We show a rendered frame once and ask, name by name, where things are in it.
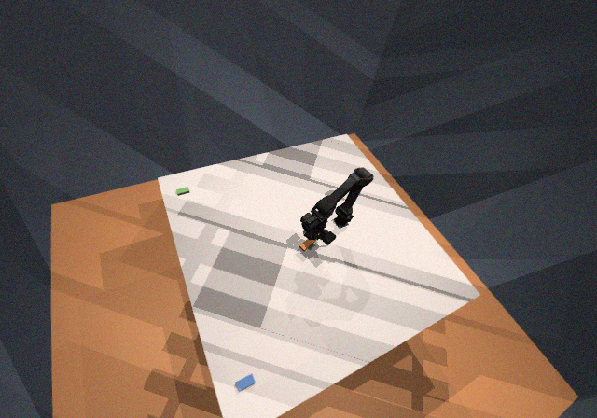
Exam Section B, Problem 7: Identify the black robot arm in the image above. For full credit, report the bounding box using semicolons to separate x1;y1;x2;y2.
301;167;374;240

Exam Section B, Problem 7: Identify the blue rectangular block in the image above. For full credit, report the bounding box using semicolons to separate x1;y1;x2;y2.
236;373;256;392

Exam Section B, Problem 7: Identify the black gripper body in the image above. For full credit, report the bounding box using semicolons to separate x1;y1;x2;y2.
300;213;336;245

